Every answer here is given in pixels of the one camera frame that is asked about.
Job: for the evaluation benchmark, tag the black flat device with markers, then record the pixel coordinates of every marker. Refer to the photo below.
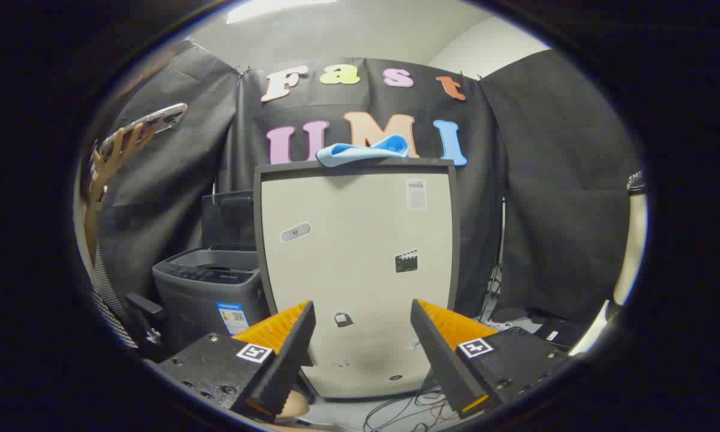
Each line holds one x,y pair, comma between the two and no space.
561,333

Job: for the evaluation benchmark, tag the smartphone in clear case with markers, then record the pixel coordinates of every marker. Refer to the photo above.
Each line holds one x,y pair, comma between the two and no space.
156,120

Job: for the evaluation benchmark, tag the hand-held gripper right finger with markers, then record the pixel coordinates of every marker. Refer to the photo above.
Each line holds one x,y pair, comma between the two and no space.
441,360

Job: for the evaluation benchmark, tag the black backdrop cloth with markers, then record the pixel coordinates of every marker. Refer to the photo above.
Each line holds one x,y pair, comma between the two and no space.
546,180

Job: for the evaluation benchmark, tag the grey washing machine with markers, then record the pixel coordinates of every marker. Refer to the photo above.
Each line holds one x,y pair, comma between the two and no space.
192,306

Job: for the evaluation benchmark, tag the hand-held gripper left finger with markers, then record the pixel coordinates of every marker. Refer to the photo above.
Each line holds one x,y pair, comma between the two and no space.
288,360

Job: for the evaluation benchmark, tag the light blue shirt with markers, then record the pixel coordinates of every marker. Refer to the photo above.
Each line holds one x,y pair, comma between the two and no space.
360,153

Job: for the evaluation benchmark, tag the beige cabinet with grey frame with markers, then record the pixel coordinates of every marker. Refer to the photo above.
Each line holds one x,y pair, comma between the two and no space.
360,252

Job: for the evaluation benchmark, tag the houndstooth patterned clothing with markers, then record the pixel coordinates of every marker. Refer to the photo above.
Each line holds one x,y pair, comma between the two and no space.
115,312

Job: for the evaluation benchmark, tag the person's knee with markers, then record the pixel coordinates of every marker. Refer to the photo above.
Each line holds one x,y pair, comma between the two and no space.
293,407

